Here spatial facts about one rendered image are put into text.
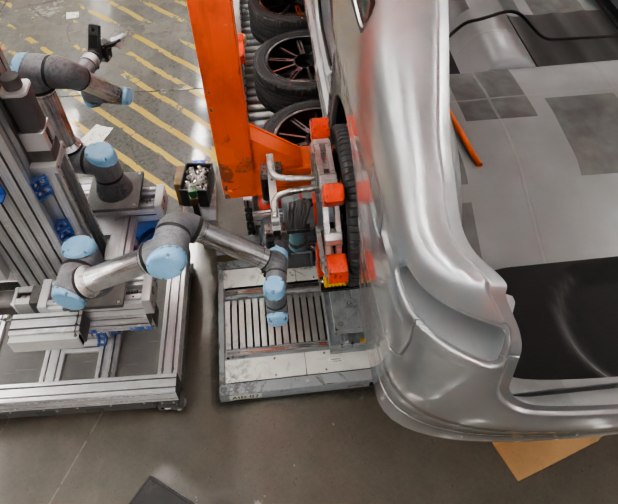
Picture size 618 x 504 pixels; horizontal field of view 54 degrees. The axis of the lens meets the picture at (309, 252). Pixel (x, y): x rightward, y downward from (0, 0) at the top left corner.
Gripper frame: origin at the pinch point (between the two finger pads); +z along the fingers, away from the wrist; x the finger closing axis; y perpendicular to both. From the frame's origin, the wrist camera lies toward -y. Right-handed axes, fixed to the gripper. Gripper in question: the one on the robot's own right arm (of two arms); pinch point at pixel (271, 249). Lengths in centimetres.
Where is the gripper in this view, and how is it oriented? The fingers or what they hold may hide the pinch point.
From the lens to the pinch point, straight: 235.7
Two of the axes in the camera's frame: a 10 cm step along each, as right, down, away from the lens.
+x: -9.9, 1.0, -0.5
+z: -1.1, -7.7, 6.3
